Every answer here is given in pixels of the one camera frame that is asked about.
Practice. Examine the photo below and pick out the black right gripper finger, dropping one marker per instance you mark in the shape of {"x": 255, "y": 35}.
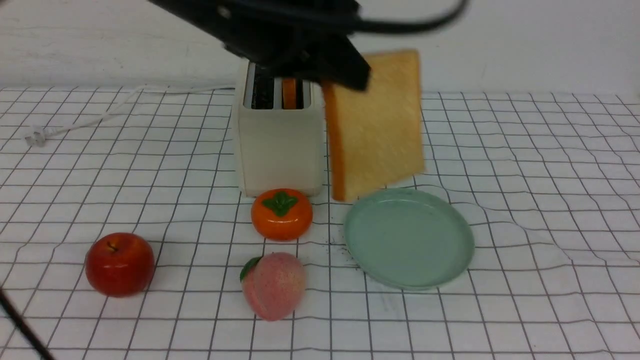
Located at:
{"x": 331, "y": 60}

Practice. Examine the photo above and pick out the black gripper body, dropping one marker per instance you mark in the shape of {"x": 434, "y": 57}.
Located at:
{"x": 264, "y": 43}

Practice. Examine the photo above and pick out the toast slice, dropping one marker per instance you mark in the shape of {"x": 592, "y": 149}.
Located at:
{"x": 374, "y": 136}
{"x": 289, "y": 93}

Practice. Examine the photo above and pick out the white two-slot toaster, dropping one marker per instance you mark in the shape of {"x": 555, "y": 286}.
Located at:
{"x": 276, "y": 147}

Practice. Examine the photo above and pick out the orange persimmon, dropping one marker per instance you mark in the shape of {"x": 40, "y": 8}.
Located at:
{"x": 282, "y": 214}

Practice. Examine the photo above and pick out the light green plate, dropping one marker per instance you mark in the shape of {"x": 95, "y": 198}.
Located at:
{"x": 408, "y": 239}

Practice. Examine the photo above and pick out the pink peach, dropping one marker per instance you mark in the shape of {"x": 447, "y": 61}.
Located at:
{"x": 273, "y": 285}

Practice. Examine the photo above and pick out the white grid tablecloth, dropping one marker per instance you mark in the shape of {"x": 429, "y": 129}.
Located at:
{"x": 549, "y": 184}

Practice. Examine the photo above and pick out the red apple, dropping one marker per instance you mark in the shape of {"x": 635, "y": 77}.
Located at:
{"x": 120, "y": 264}

